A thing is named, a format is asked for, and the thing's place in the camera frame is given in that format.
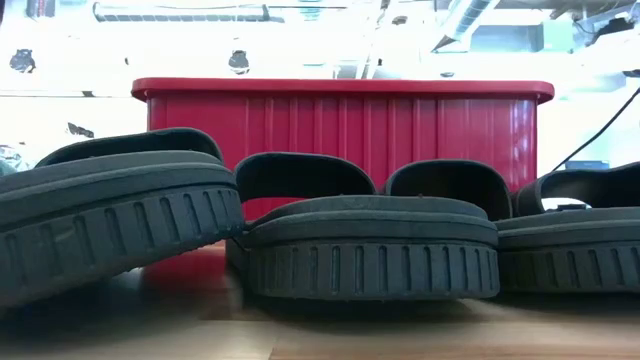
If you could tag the black rubber slide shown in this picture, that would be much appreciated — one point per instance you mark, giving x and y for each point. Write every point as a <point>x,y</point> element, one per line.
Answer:
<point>600,185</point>
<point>100,230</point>
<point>370,270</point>
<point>575,265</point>

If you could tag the red plastic bin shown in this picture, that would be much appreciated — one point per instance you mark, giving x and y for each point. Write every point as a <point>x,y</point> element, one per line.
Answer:
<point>325,125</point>

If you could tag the ceiling light fixture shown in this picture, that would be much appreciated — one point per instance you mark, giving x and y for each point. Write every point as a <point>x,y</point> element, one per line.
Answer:
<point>175,17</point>

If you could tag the blue box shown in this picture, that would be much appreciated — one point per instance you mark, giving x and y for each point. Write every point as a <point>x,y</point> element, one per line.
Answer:
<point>585,165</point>

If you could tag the dark background object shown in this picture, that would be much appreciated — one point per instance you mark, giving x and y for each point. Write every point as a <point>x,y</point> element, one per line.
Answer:
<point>22,61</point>

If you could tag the white ventilation duct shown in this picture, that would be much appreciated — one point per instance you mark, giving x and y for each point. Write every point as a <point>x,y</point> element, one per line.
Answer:
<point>465,22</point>

